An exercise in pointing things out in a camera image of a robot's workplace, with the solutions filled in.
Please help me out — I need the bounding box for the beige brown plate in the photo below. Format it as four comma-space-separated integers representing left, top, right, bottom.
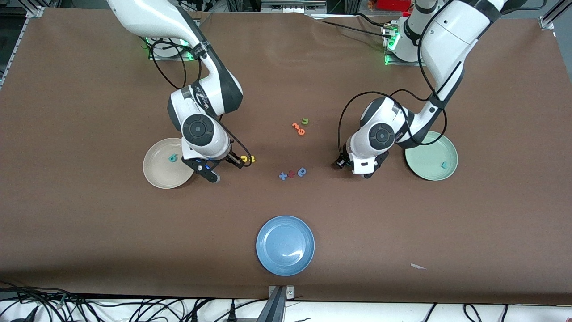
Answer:
143, 138, 197, 189

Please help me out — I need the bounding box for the pale green plate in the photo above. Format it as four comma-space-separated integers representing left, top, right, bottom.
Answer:
405, 131, 458, 181

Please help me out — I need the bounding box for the blue plate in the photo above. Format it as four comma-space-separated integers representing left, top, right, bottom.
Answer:
256, 216, 315, 276

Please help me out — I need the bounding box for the brown table cover sheet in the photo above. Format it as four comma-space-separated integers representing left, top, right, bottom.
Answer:
0, 7, 572, 305

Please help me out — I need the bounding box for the dark grey metal beam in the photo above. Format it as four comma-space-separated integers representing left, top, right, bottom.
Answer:
256, 286, 286, 322

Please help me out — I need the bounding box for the red box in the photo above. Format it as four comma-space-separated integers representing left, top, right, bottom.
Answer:
374, 0, 414, 12

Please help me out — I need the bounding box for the grey metal box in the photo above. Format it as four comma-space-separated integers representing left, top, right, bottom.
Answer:
261, 0, 328, 14

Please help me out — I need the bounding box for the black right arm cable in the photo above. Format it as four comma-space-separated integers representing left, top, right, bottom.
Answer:
145, 36, 253, 168

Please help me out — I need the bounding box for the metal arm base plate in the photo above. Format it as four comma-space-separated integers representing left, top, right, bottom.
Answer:
384, 22, 425, 67
147, 38, 197, 61

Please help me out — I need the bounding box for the black cable on table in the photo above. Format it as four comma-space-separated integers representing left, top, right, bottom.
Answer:
311, 13, 398, 38

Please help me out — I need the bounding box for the metal table clamp bracket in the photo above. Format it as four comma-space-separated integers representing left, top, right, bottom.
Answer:
268, 285, 295, 300

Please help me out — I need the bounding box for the aluminium frame rail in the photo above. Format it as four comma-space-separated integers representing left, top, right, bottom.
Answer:
538, 0, 572, 31
0, 0, 45, 90

